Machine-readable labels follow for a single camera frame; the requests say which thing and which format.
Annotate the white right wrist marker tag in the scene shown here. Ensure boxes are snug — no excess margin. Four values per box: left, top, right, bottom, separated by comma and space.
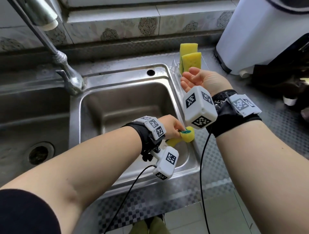
227, 94, 262, 118

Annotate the chrome pipe with white end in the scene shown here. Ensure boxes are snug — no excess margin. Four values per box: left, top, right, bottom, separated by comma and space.
31, 0, 59, 31

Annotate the black bag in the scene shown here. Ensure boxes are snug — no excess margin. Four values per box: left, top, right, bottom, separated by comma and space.
251, 36, 309, 118

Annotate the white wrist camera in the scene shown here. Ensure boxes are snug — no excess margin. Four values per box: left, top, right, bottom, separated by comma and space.
183, 86, 218, 130
153, 146, 179, 181

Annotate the round sink drain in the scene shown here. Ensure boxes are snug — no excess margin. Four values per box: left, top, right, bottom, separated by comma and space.
28, 141, 55, 166

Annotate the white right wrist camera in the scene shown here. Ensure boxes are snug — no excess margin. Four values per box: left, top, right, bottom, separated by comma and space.
183, 86, 218, 130

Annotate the person's right hand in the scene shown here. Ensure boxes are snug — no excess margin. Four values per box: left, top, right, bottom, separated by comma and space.
181, 67, 233, 96

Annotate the white appliance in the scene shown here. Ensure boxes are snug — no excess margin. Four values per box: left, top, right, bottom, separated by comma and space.
214, 0, 309, 78

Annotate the person's left hand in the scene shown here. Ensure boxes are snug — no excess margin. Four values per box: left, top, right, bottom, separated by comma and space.
158, 114, 187, 140

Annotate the black right wrist strap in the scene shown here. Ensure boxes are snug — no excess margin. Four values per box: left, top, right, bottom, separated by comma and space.
206, 90, 263, 138

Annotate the person's right forearm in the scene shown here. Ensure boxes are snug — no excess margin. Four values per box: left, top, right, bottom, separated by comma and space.
215, 120, 309, 234

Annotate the white wrist marker tag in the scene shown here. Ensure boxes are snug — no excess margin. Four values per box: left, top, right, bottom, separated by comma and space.
227, 94, 262, 118
134, 116, 167, 140

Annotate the chrome faucet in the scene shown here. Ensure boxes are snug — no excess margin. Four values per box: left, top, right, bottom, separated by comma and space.
7, 0, 85, 96

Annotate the white left wrist marker tag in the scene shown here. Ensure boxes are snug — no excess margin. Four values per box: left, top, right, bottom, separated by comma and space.
134, 116, 167, 140

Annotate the black left camera cable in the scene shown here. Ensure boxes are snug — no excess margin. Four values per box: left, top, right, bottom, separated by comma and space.
104, 165, 156, 234

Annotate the small white cup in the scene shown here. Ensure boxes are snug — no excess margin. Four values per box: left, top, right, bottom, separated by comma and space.
283, 96, 298, 107

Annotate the black wrist strap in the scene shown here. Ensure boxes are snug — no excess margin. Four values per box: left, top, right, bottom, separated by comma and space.
122, 121, 163, 162
206, 90, 263, 138

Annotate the black right camera cable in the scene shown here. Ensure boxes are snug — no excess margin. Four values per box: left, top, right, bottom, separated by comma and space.
199, 125, 213, 234

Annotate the clear plastic sponge holder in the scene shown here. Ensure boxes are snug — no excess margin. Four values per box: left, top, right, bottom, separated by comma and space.
171, 51, 209, 78

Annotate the black camera cable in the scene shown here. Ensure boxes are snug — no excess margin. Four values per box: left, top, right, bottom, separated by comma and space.
104, 165, 156, 234
199, 125, 213, 234

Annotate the yellow sponge with green side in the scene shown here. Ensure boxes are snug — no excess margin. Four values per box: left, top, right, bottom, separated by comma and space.
167, 126, 195, 147

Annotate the black left wrist strap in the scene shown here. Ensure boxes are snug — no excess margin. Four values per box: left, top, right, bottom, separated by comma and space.
122, 121, 163, 162

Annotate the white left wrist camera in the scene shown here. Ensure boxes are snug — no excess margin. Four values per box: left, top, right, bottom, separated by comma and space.
153, 146, 179, 181

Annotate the black sleeve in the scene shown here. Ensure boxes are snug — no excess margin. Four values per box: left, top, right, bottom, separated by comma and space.
0, 189, 62, 234

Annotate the stainless steel double sink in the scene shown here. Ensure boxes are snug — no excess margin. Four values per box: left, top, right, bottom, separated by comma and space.
0, 63, 203, 196

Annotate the person's left forearm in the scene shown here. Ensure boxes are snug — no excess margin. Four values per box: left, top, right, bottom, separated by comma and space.
0, 125, 143, 234

